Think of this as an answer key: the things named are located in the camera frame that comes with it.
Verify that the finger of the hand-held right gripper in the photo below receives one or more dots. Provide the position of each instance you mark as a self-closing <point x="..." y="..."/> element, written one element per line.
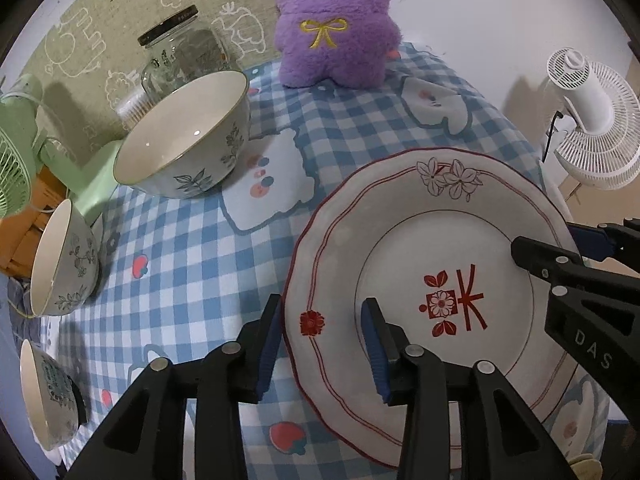
<point x="540" y="260"/>
<point x="590" y="242"/>

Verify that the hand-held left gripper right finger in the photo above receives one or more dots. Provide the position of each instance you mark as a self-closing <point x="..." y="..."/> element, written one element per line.
<point x="375" y="350"/>

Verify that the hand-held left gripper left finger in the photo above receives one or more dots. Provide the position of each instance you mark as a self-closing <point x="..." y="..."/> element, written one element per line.
<point x="267" y="355"/>

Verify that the white plate red pattern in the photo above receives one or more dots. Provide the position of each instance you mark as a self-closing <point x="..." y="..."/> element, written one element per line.
<point x="400" y="240"/>

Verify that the blue floral ceramic bowl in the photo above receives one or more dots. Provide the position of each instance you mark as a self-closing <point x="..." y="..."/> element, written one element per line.
<point x="70" y="270"/>
<point x="170" y="135"/>
<point x="45" y="400"/>

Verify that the blue checked tablecloth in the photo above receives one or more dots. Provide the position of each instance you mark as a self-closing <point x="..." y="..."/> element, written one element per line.
<point x="190" y="270"/>

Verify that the white floor fan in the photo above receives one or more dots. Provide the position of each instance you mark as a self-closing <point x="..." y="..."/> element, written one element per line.
<point x="590" y="95"/>

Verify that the green desk fan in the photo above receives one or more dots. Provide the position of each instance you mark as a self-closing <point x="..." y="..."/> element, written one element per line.
<point x="85" y="180"/>

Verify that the wooden bed headboard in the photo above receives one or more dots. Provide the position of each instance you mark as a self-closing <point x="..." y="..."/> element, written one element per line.
<point x="25" y="240"/>

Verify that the purple plush toy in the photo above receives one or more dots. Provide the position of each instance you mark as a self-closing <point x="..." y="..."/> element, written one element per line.
<point x="330" y="35"/>

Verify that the glass jar dark lid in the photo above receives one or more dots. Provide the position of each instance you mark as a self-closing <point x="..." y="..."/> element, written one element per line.
<point x="185" y="55"/>

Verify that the green patterned board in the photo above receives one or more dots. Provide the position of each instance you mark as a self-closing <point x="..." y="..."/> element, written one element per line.
<point x="100" y="20"/>

